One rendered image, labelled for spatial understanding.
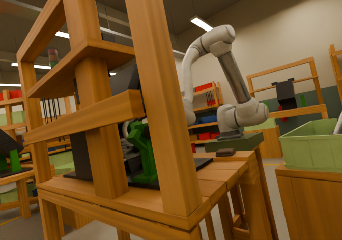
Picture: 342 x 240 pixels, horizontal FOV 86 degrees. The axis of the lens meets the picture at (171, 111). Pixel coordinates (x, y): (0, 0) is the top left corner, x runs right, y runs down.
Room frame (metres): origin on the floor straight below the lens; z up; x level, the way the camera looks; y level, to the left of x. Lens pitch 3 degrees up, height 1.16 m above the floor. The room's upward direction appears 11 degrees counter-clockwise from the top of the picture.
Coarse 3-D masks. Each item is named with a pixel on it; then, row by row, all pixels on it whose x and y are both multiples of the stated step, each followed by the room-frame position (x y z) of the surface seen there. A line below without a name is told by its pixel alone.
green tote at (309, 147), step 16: (304, 128) 1.24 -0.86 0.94; (320, 128) 1.34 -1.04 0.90; (288, 144) 0.96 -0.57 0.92; (304, 144) 0.91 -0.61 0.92; (320, 144) 0.86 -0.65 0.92; (336, 144) 0.82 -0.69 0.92; (288, 160) 0.98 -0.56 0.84; (304, 160) 0.92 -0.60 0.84; (320, 160) 0.87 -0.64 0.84; (336, 160) 0.83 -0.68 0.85
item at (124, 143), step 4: (124, 140) 1.15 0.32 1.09; (124, 144) 1.13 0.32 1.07; (128, 144) 1.16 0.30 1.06; (132, 144) 1.18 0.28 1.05; (124, 148) 1.13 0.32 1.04; (128, 148) 1.14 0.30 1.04; (132, 148) 1.16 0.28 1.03; (124, 152) 1.12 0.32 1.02; (128, 152) 1.14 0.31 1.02; (132, 152) 1.15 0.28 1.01; (128, 156) 1.13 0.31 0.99; (132, 156) 1.14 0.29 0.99
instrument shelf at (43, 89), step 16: (80, 48) 0.72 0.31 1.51; (96, 48) 0.72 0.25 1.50; (112, 48) 0.77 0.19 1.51; (128, 48) 0.84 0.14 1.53; (64, 64) 0.83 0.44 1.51; (112, 64) 0.93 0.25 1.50; (48, 80) 0.99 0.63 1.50; (64, 80) 1.04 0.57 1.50; (32, 96) 1.23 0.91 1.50; (48, 96) 1.31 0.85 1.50; (64, 96) 1.40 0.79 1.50
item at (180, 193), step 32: (64, 0) 0.85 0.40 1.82; (128, 0) 0.58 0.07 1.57; (160, 0) 0.59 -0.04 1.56; (96, 32) 0.82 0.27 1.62; (160, 32) 0.56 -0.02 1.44; (32, 64) 1.48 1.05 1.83; (96, 64) 0.80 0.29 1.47; (160, 64) 0.54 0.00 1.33; (96, 96) 0.78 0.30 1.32; (160, 96) 0.54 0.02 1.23; (32, 128) 1.42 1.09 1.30; (160, 128) 0.55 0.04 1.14; (96, 160) 0.82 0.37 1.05; (160, 160) 0.57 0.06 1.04; (192, 160) 0.59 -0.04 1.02; (96, 192) 0.85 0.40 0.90; (192, 192) 0.57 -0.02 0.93
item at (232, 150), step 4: (228, 148) 1.10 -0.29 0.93; (232, 148) 1.08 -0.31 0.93; (216, 152) 1.08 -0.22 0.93; (220, 152) 1.07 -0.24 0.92; (224, 152) 1.05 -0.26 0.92; (228, 152) 1.04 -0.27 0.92; (232, 152) 1.06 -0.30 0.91; (216, 156) 1.08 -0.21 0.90; (220, 156) 1.07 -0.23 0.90; (224, 156) 1.05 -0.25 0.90
